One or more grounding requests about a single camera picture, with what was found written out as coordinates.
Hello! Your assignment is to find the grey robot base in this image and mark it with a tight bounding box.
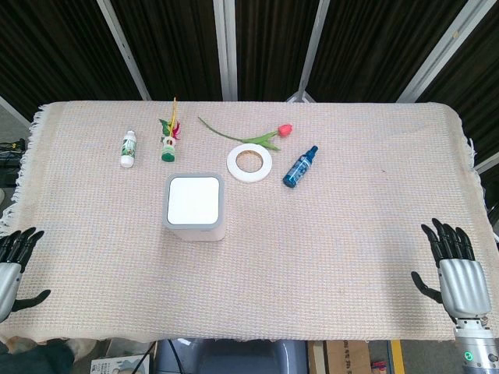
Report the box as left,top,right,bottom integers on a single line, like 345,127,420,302
154,337,309,374

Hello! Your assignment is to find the white green-labelled bottle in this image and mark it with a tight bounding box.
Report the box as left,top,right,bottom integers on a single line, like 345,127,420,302
119,129,137,169

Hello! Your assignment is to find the black cable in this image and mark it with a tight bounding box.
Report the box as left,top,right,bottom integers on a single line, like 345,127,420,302
166,338,184,374

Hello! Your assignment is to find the green feathered toy bottle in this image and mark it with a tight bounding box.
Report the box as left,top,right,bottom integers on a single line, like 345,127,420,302
157,97,182,163

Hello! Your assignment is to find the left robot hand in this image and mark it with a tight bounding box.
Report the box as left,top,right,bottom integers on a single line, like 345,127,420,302
0,227,52,324

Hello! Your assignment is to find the white square box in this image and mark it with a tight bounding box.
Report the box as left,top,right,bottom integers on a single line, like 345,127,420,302
161,172,227,243

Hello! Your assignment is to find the white printed box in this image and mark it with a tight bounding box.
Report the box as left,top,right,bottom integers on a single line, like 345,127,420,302
90,354,151,374

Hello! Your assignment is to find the brown cardboard box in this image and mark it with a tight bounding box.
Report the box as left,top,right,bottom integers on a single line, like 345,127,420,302
311,339,375,374

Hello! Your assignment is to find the beige woven tablecloth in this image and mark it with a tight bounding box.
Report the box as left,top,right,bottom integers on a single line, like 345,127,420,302
0,100,499,344

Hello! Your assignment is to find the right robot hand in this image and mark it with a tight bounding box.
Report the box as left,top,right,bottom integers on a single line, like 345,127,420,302
410,217,492,323

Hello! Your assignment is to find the blue spray bottle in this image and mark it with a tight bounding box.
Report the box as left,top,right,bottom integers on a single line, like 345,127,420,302
282,145,320,189

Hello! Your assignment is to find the artificial red tulip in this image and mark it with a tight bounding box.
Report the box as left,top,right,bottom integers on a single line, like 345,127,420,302
197,116,294,152

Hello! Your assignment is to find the white tape roll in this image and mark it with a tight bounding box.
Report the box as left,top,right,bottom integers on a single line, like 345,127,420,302
226,143,273,183

